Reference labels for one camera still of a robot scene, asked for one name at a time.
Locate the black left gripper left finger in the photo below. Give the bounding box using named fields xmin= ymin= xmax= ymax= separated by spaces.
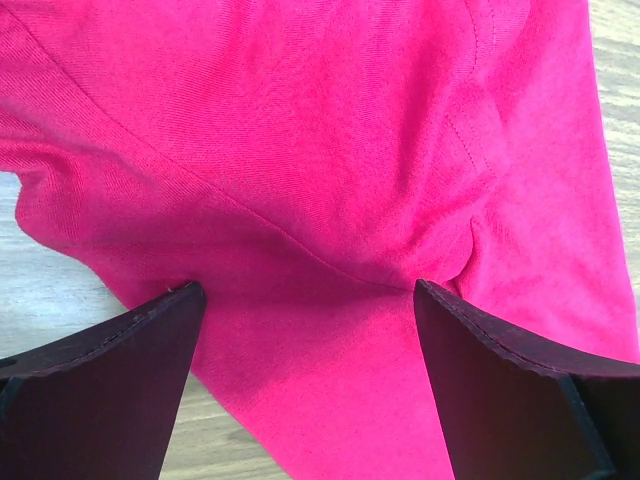
xmin=1 ymin=283 xmax=206 ymax=479

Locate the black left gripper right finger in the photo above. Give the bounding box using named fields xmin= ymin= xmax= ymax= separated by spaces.
xmin=414 ymin=280 xmax=639 ymax=480

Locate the pink magenta t shirt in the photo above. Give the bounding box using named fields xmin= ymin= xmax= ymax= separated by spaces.
xmin=1 ymin=1 xmax=639 ymax=479

